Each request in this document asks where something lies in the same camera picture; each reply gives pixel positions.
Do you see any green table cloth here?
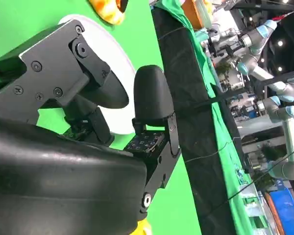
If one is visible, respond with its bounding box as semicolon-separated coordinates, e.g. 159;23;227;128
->
0;0;257;235

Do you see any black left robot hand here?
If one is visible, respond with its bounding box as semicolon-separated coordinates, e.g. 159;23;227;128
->
114;0;128;13

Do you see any orange box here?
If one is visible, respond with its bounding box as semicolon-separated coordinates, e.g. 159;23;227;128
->
181;0;213;28

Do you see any black backdrop curtain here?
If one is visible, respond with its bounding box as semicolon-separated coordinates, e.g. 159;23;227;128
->
150;4;243;235

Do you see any lilac plate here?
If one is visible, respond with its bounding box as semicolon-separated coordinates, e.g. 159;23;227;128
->
57;14;138;135

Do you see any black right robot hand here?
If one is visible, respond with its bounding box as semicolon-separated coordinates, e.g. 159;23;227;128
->
0;19;182;235

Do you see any blue box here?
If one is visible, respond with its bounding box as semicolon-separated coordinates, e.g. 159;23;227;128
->
269;188;294;235

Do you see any orange white toy bread roll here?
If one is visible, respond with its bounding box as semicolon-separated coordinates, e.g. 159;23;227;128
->
88;0;126;25
136;215;153;235

